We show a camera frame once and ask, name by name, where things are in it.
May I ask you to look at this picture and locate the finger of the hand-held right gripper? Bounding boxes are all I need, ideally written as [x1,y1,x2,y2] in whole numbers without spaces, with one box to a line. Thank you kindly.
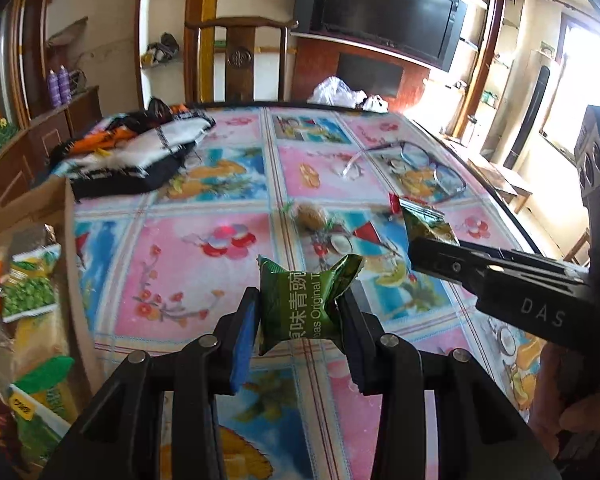
[409,236,591,292]

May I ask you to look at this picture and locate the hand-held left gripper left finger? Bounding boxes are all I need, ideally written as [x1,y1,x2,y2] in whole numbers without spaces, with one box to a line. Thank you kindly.
[40,286,261,480]

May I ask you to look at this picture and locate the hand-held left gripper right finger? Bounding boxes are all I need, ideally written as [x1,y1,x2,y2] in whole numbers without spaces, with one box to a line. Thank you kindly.
[337,287,563,480]

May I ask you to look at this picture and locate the dark green shiny packet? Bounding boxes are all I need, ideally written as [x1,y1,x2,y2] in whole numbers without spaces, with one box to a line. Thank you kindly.
[400,199,461,247]

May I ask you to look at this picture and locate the twisted green pea packet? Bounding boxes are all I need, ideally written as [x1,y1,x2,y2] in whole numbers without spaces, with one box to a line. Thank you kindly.
[256,253,365,357]

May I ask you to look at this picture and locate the cardboard box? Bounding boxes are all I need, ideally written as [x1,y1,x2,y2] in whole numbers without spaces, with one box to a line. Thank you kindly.
[0,175,106,480]

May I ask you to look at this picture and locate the olive label pea packet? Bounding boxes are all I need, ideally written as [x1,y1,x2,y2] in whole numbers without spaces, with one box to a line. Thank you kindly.
[7,385,81,466]

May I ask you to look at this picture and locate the white edged pea packet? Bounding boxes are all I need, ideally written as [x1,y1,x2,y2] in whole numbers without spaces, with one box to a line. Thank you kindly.
[0,245,63,323]

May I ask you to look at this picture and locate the person's right hand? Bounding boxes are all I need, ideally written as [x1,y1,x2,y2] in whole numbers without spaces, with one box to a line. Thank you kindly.
[527,342,600,461]

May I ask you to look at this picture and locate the plain wooden chair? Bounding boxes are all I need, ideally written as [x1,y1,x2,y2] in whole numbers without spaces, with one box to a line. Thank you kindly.
[562,227,593,266]

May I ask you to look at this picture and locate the dark framed eyeglasses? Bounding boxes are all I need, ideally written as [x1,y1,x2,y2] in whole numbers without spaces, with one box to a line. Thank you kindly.
[337,140,468,206]

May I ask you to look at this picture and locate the printed fruit tablecloth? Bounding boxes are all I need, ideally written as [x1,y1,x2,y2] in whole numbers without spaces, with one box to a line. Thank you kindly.
[72,105,551,480]

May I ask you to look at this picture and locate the low wooden stool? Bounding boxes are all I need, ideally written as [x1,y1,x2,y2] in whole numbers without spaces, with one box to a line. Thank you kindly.
[467,157,533,213]

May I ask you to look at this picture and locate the standing air conditioner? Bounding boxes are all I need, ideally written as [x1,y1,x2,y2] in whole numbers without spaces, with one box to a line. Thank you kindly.
[502,50,563,171]

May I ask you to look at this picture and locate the black white fabric bag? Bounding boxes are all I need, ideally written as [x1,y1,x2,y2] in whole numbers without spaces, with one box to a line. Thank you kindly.
[50,99,217,201]

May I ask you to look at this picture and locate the orange fabric piece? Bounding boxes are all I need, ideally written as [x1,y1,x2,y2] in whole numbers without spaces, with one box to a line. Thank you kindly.
[72,127,136,153]

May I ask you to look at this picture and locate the black flat television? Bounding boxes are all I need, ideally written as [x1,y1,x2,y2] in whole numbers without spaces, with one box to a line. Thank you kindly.
[292,0,468,73]

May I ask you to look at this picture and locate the wooden side cabinet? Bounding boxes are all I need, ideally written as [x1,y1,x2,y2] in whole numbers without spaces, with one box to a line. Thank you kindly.
[27,85,103,161]

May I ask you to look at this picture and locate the carved wooden chair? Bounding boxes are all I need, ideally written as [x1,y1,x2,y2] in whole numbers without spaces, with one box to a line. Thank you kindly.
[184,16,299,106]

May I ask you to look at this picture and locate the shoes on shelf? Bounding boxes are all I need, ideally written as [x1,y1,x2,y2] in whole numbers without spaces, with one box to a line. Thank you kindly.
[147,32,181,67]

